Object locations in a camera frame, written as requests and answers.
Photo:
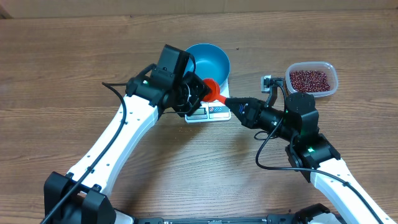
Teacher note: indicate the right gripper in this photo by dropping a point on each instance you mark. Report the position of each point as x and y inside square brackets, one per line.
[252, 112]

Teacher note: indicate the red scoop with blue handle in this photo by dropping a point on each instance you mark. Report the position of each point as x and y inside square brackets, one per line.
[214, 91]

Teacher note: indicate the white kitchen scale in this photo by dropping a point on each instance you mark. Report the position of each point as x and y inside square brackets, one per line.
[210, 112]

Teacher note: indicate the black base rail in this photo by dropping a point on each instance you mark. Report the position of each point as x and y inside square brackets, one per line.
[317, 213]

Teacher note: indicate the clear plastic container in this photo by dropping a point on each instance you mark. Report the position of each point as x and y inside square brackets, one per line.
[320, 66]

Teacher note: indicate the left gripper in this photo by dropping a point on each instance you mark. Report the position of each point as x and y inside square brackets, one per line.
[201, 89]

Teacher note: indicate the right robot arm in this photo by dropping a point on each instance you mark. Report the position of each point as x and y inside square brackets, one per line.
[310, 153]

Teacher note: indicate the red beans in container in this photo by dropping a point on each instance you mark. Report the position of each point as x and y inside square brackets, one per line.
[309, 81]

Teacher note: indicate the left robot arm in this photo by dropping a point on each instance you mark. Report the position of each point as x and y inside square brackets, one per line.
[82, 194]

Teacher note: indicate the blue bowl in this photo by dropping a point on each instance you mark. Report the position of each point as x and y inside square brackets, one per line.
[211, 62]

